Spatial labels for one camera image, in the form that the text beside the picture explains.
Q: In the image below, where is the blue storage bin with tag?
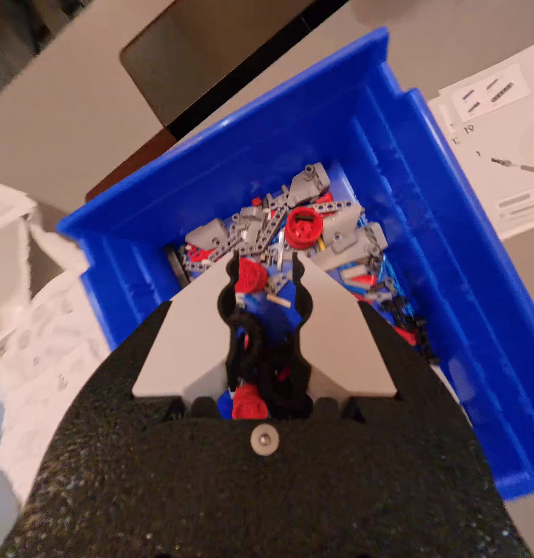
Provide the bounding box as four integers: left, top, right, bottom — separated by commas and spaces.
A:
57, 27, 534, 500

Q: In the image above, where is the dark rounded board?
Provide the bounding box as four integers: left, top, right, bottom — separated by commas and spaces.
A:
120, 0, 320, 128

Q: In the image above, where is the pile of toy pieces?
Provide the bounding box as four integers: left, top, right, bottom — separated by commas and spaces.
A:
164, 161, 442, 419

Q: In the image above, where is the crumpled white printed paper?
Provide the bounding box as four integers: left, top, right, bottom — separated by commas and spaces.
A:
0, 181, 112, 506

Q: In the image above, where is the black desk divider rail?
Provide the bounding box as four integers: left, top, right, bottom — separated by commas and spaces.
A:
166, 0, 351, 141

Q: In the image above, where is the black toy tire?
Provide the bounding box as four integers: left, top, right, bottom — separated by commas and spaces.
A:
228, 312, 265, 389
258, 344, 315, 418

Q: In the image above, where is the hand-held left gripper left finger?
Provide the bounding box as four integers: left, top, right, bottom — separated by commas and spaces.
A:
132, 253, 240, 409

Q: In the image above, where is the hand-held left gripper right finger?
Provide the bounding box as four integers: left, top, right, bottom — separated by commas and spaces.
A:
292, 253, 398, 400

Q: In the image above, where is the red toy wheel hub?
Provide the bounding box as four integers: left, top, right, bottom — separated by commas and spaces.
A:
234, 258, 267, 294
285, 207, 324, 250
232, 384, 269, 419

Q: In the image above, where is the open instruction booklet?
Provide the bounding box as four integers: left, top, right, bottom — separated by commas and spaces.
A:
427, 37, 534, 240

